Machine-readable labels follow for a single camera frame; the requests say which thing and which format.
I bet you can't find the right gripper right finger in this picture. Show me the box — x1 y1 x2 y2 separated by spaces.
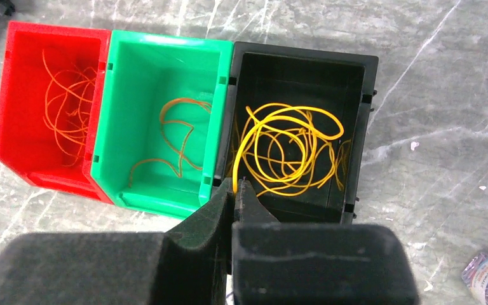
232 180 420 304

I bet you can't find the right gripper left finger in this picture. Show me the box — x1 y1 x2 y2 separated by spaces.
0 179 233 304

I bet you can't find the orange cable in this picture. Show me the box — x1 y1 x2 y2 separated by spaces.
127 97 214 188
41 48 100 167

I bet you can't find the black plastic bin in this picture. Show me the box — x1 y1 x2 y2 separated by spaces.
214 42 379 224

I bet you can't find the green plastic bin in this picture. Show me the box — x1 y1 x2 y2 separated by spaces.
91 30 234 219

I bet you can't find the red plastic bin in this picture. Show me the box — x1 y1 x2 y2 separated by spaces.
0 21 111 203

